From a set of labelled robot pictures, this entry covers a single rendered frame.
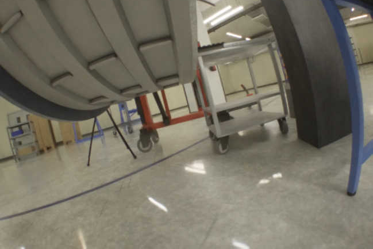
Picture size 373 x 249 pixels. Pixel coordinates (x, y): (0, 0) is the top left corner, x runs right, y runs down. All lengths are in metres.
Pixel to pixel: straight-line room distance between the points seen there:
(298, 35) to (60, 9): 0.87
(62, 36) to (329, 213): 0.74
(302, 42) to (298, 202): 0.68
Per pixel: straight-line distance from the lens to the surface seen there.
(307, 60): 0.86
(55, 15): 0.32
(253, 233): 0.51
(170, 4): 0.28
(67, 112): 0.60
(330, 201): 0.60
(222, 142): 1.06
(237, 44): 1.10
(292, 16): 0.91
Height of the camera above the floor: 0.39
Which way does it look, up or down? 3 degrees down
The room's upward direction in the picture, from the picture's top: 14 degrees counter-clockwise
